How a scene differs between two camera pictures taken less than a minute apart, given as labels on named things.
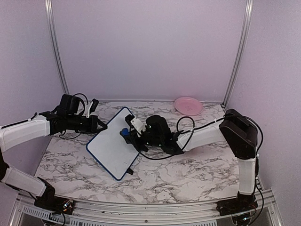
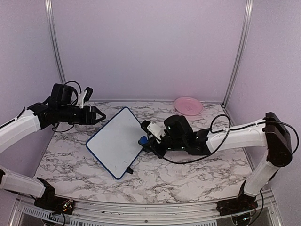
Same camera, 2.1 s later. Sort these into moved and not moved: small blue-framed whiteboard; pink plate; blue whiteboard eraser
Moved: blue whiteboard eraser
Not moved: small blue-framed whiteboard; pink plate
